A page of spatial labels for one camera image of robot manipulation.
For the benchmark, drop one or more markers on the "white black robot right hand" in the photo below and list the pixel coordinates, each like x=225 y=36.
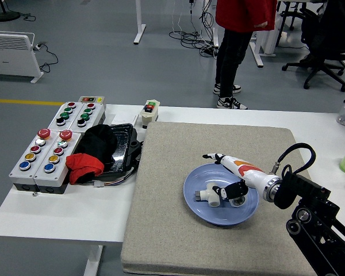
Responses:
x=244 y=169

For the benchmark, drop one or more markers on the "white tee pipe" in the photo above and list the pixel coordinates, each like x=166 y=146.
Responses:
x=210 y=198

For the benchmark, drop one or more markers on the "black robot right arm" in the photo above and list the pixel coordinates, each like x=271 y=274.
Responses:
x=313 y=207

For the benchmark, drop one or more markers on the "blue round plate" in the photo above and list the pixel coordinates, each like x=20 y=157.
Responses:
x=201 y=181

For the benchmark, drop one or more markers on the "grey-brown mat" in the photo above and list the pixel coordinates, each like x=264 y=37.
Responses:
x=166 y=201

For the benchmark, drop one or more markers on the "black plastic tray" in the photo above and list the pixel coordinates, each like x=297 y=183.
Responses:
x=122 y=143

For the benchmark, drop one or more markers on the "white paper card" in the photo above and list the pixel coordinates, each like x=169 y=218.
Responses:
x=122 y=118

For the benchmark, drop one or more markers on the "black cloth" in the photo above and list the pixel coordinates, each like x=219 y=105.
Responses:
x=99 y=141

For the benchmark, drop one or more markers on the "black office chair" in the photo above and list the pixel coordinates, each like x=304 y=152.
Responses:
x=325 y=37

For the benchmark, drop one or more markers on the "person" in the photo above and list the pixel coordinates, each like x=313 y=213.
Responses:
x=244 y=14

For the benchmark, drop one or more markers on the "four-button control box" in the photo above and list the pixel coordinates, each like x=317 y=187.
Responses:
x=95 y=113
x=57 y=115

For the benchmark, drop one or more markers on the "red cloth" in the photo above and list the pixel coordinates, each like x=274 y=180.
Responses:
x=84 y=164

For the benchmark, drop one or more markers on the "white table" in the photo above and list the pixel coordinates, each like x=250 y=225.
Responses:
x=74 y=212

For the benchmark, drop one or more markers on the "white desk leg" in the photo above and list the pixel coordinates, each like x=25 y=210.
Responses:
x=139 y=28

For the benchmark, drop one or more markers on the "five-button control box, emergency stop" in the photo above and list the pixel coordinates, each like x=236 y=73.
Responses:
x=20 y=172
x=57 y=172

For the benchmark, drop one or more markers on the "white panel heater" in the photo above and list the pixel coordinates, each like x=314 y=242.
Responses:
x=8 y=57

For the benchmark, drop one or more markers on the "black lamp base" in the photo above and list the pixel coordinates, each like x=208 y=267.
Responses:
x=5 y=15

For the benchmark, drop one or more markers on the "white green-red switch box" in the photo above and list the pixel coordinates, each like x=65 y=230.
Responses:
x=149 y=112

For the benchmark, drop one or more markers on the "white desk frame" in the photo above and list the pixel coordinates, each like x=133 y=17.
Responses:
x=266 y=43

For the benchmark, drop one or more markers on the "small grey switch box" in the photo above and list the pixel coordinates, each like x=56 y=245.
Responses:
x=91 y=99

